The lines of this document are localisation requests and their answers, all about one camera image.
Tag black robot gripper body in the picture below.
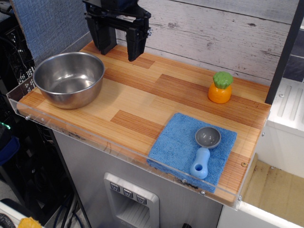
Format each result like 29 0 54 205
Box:
83 0 151 38

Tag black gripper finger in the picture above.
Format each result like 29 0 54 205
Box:
126 27 148 62
86 14 116 55

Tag stainless steel bowl pot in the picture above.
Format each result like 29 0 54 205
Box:
33 52 105 109

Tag blue fabric panel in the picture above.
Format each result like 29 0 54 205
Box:
11 0 93 66

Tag orange toy carrot green top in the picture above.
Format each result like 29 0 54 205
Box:
208 71 233 104

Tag blue microfiber cloth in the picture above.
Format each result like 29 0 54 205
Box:
147 113 237 193

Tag grey blue toy scoop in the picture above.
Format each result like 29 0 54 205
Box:
190 127 221 180

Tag silver toy fridge cabinet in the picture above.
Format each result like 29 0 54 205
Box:
55 133 222 228

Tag grey water dispenser panel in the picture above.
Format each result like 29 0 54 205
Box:
104 172 160 228

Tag clear acrylic table guard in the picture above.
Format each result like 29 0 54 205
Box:
6 25 268 211

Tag yellow object bottom left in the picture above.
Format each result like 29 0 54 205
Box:
18 217 42 228

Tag white toy sink unit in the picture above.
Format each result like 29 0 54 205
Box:
218 78 304 228

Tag black vertical post right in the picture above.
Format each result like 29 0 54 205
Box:
265 0 304 105

